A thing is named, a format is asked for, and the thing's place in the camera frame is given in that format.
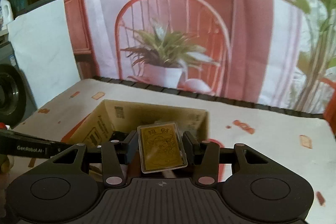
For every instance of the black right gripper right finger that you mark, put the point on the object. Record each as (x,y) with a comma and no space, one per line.
(202,158)

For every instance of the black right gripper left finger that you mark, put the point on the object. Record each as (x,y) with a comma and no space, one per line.
(116,156)

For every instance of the brown SF cardboard box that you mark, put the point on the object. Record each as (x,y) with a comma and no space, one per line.
(117,119)

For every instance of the gold card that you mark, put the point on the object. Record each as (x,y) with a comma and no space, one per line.
(160,147)

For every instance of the printed living room backdrop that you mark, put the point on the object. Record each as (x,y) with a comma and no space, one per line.
(278,53)

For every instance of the person's left hand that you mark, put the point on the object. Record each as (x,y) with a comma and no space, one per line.
(4,164)

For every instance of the grey washing machine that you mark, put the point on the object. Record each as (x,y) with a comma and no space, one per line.
(17,102)

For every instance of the cartoon printed table mat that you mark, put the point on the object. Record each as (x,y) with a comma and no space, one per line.
(304,145)

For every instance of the white detergent bottle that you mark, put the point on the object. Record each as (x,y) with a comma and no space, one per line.
(6,14)

